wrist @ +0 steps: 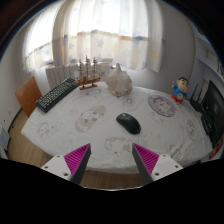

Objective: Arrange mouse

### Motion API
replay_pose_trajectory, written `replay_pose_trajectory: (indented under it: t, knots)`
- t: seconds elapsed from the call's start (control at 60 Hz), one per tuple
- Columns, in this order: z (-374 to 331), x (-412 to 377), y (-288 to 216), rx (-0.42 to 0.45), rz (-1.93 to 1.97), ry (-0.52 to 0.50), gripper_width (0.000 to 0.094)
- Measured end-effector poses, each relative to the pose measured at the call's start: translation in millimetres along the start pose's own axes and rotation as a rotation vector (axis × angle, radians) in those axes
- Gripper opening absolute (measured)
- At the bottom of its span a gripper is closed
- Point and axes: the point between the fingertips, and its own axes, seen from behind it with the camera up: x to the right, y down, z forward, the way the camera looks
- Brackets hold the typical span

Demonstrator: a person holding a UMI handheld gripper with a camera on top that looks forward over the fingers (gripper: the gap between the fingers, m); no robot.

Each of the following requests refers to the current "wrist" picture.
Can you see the black computer mouse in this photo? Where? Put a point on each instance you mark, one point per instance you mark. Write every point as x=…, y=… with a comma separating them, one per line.
x=128, y=123

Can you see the cartoon boy figure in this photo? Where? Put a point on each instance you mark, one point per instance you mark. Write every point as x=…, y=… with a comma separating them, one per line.
x=180, y=90

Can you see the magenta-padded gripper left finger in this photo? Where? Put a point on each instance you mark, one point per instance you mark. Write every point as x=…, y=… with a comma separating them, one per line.
x=77, y=157

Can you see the black monitor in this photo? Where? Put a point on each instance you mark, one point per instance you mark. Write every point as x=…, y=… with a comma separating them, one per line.
x=213, y=110

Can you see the white star-print curtain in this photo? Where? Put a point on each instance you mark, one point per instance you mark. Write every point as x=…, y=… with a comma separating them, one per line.
x=100, y=36

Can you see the wooden model sailing ship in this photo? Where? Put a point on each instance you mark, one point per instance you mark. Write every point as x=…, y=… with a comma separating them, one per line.
x=88, y=80

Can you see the orange wooden chair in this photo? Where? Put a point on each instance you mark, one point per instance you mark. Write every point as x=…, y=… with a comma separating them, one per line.
x=28, y=95

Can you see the white wall shelf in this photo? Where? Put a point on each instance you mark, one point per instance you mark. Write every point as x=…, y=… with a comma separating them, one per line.
x=208, y=60

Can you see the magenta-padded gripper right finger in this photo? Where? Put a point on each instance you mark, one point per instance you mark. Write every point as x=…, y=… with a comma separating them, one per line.
x=146, y=157

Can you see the round purple printed mouse pad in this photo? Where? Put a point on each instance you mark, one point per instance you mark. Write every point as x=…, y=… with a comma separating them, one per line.
x=162, y=105

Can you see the large white conch shell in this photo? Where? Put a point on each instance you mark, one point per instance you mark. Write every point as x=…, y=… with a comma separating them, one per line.
x=119, y=83

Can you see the black router with antennas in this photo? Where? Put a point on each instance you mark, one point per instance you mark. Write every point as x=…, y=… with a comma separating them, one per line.
x=196, y=105

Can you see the white printed tablecloth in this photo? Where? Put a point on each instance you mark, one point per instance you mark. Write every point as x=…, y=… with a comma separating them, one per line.
x=100, y=140

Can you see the black keyboard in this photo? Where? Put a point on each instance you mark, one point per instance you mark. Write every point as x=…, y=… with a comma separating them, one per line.
x=56, y=94

